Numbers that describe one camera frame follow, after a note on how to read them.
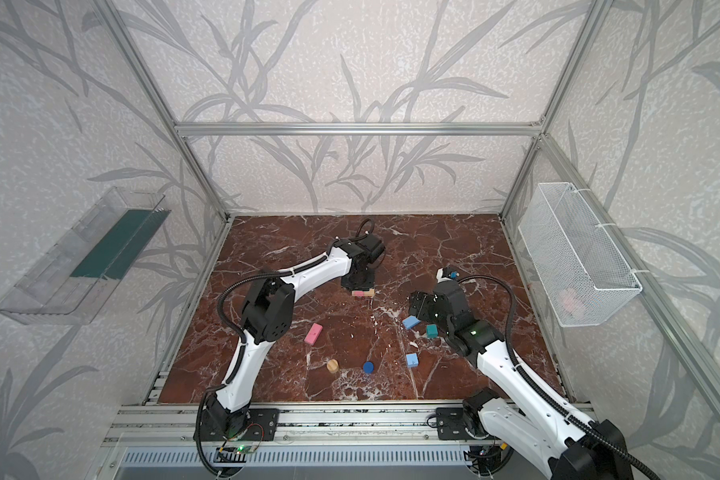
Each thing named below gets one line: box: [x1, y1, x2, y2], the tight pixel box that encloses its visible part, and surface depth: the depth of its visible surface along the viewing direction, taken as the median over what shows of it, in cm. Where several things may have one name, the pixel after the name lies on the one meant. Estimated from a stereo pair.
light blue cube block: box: [405, 353, 419, 368], surface depth 84 cm
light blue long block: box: [402, 315, 421, 330], surface depth 93 cm
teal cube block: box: [426, 324, 439, 338], surface depth 89 cm
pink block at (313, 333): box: [304, 322, 323, 346], surface depth 90 cm
